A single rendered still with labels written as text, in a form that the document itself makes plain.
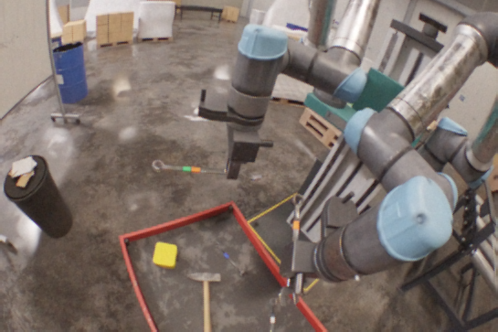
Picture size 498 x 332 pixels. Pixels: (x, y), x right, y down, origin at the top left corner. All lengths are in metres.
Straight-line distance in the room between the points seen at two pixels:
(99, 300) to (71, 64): 3.07
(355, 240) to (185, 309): 0.59
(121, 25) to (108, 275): 6.38
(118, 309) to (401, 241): 1.68
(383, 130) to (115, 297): 1.74
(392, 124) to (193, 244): 0.70
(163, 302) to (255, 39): 0.73
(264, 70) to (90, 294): 1.78
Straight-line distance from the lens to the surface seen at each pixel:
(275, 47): 0.32
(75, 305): 1.87
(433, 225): 0.19
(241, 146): 0.36
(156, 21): 7.23
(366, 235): 0.22
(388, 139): 0.32
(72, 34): 8.45
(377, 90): 0.95
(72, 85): 3.73
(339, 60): 0.41
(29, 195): 1.61
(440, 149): 0.80
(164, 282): 0.75
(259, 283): 0.77
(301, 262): 0.31
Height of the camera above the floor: 1.63
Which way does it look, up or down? 38 degrees down
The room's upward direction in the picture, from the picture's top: 16 degrees clockwise
